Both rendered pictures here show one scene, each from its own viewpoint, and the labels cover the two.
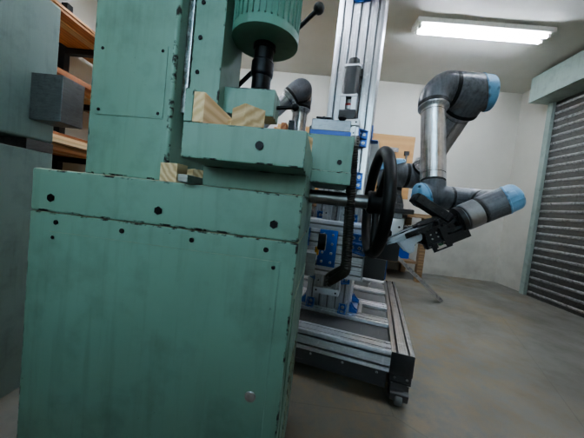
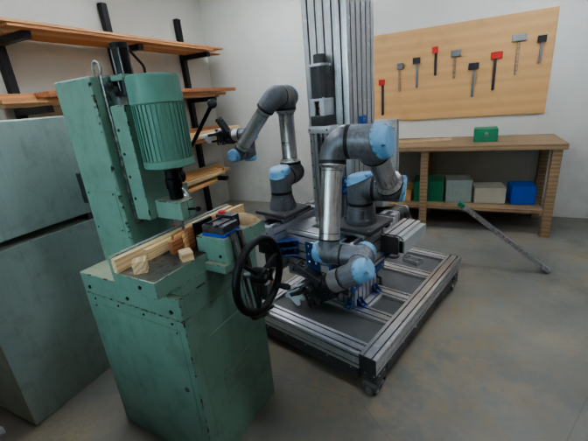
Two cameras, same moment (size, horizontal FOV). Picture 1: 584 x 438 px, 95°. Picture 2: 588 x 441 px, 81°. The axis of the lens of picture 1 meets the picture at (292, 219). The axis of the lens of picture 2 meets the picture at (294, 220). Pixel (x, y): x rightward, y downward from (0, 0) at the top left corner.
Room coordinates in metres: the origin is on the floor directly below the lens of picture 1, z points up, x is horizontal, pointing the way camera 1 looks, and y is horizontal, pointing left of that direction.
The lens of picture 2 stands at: (-0.24, -0.80, 1.39)
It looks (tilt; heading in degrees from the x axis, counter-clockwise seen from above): 19 degrees down; 25
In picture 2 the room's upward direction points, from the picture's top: 5 degrees counter-clockwise
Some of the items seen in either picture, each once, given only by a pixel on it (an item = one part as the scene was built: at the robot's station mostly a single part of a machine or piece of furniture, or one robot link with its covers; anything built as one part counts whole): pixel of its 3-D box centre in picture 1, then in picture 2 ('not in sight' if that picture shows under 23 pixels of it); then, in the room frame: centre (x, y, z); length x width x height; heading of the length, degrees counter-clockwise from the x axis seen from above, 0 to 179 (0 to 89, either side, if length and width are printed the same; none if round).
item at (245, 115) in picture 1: (248, 121); (140, 265); (0.49, 0.10, 0.92); 0.05 x 0.04 x 0.04; 41
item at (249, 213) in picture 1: (205, 204); (171, 269); (0.75, 0.25, 0.76); 0.57 x 0.45 x 0.09; 84
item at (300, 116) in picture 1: (297, 134); (287, 136); (1.57, 0.02, 1.19); 0.15 x 0.12 x 0.55; 177
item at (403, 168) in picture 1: (392, 173); (361, 186); (1.29, -0.45, 0.98); 0.13 x 0.12 x 0.14; 87
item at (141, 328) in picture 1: (193, 342); (189, 346); (0.75, 0.24, 0.35); 0.58 x 0.45 x 0.71; 84
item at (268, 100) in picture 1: (251, 109); (176, 209); (0.74, 0.14, 1.03); 0.14 x 0.07 x 0.09; 84
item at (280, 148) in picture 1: (291, 171); (209, 250); (0.74, 0.02, 0.87); 0.61 x 0.30 x 0.06; 174
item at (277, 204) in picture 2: not in sight; (282, 199); (1.43, 0.03, 0.87); 0.15 x 0.15 x 0.10
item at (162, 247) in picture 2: not in sight; (201, 227); (0.83, 0.11, 0.92); 0.55 x 0.02 x 0.04; 174
